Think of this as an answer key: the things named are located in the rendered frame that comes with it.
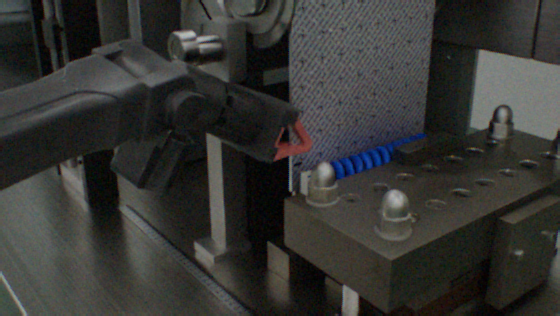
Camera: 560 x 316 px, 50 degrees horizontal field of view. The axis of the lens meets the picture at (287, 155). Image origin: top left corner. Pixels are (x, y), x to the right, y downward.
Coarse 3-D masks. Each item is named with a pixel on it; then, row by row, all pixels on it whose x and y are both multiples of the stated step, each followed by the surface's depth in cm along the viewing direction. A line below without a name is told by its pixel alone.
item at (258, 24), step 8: (272, 0) 65; (280, 0) 64; (272, 8) 65; (280, 8) 65; (256, 16) 69; (264, 16) 67; (272, 16) 66; (248, 24) 70; (256, 24) 68; (264, 24) 67; (272, 24) 66; (256, 32) 69
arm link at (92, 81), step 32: (96, 64) 48; (128, 64) 51; (160, 64) 51; (0, 96) 42; (32, 96) 42; (64, 96) 44; (96, 96) 45; (128, 96) 47; (160, 96) 49; (0, 128) 39; (32, 128) 41; (64, 128) 43; (96, 128) 46; (128, 128) 48; (160, 128) 52; (0, 160) 39; (32, 160) 42; (64, 160) 45
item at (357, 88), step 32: (352, 32) 71; (384, 32) 74; (416, 32) 78; (320, 64) 69; (352, 64) 72; (384, 64) 76; (416, 64) 80; (320, 96) 71; (352, 96) 74; (384, 96) 78; (416, 96) 82; (320, 128) 72; (352, 128) 76; (384, 128) 79; (416, 128) 84; (320, 160) 74
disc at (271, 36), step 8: (224, 0) 73; (288, 0) 64; (296, 0) 63; (288, 8) 64; (232, 16) 73; (280, 16) 65; (288, 16) 64; (280, 24) 66; (288, 24) 65; (248, 32) 71; (264, 32) 68; (272, 32) 67; (280, 32) 66; (248, 40) 71; (256, 40) 70; (264, 40) 69; (272, 40) 67
